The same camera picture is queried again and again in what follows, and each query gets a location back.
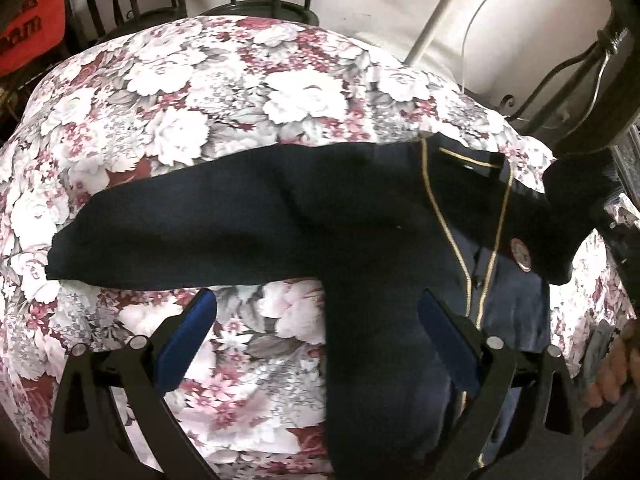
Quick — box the floral bed sheet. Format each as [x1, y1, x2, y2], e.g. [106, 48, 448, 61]
[0, 15, 638, 480]

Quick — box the black metal chair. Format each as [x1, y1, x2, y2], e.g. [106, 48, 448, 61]
[65, 0, 321, 45]

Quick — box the orange cloth with black print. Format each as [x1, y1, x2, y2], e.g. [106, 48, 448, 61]
[0, 0, 68, 78]

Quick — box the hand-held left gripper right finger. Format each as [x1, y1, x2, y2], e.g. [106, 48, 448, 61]
[417, 287, 586, 480]

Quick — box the white metal pole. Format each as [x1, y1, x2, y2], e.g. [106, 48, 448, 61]
[402, 0, 488, 68]

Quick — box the white cable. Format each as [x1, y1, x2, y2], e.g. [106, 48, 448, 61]
[459, 0, 516, 92]

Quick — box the person's right hand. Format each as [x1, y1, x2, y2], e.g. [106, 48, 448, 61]
[582, 327, 640, 408]

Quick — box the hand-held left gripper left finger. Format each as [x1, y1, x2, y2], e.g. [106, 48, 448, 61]
[49, 287, 221, 480]

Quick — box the navy jacket with gold trim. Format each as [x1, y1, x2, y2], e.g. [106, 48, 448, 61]
[45, 132, 586, 480]

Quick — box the black scrolled metal frame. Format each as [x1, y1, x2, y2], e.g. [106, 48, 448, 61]
[500, 0, 640, 157]

